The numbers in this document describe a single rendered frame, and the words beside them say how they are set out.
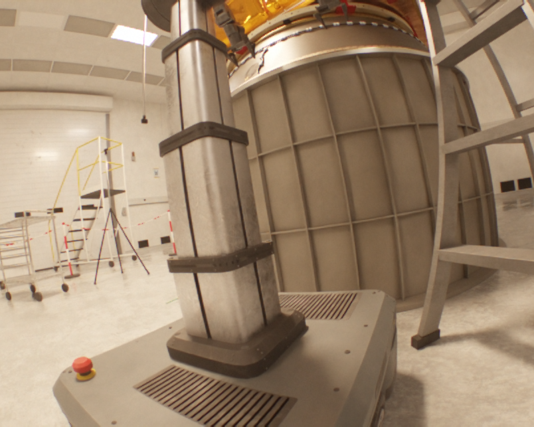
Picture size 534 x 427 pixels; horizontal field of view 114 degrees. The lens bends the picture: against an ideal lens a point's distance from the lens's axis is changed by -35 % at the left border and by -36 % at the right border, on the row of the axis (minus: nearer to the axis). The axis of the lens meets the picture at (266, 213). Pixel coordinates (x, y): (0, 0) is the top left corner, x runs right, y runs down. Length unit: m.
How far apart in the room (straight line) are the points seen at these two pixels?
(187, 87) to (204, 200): 0.20
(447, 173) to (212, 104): 0.68
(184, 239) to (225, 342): 0.18
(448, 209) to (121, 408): 0.89
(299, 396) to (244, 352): 0.11
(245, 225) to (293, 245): 0.81
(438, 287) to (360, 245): 0.44
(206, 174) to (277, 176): 0.87
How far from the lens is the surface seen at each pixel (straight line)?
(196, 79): 0.49
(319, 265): 1.21
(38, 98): 9.06
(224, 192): 0.42
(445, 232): 0.86
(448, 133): 0.91
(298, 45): 1.53
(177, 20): 0.63
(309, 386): 0.38
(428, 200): 1.25
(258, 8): 2.12
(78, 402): 0.47
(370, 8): 1.93
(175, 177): 0.46
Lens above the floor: 0.49
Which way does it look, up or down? level
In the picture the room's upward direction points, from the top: 9 degrees counter-clockwise
